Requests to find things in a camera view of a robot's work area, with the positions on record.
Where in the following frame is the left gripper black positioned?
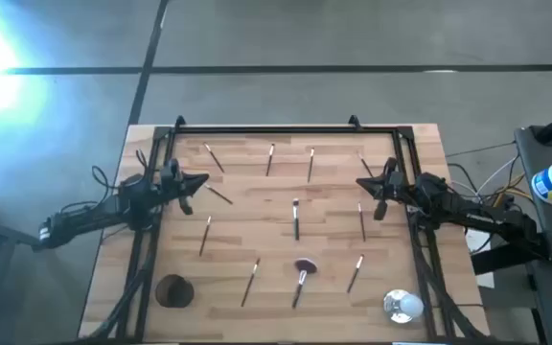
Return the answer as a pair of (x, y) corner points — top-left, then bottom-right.
(158, 157), (210, 217)

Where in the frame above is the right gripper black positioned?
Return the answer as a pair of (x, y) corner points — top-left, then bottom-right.
(356, 156), (414, 221)

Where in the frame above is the large powder makeup brush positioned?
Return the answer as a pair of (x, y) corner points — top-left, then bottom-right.
(290, 257), (319, 310)

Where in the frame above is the thick black makeup brush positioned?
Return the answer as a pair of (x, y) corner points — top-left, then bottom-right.
(291, 197), (301, 242)

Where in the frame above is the white makeup sponge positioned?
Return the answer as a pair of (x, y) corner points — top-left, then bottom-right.
(399, 292), (426, 320)

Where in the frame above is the dark mesh brush cup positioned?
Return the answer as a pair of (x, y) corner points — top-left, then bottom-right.
(154, 273), (196, 310)

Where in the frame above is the white paper sheet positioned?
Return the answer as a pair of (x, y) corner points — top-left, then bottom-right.
(464, 227), (496, 289)

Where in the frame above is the black pen at left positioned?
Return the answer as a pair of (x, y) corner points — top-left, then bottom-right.
(240, 257), (263, 309)

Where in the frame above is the black metal table frame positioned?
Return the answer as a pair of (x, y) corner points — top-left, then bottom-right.
(112, 114), (457, 344)

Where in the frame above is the black cable bundle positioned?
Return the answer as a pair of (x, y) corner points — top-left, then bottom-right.
(86, 229), (162, 342)
(407, 218), (491, 342)

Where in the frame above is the white cable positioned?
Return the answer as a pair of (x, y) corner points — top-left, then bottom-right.
(448, 155), (522, 196)

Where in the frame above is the yellow cable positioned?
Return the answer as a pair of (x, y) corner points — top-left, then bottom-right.
(493, 171), (535, 203)

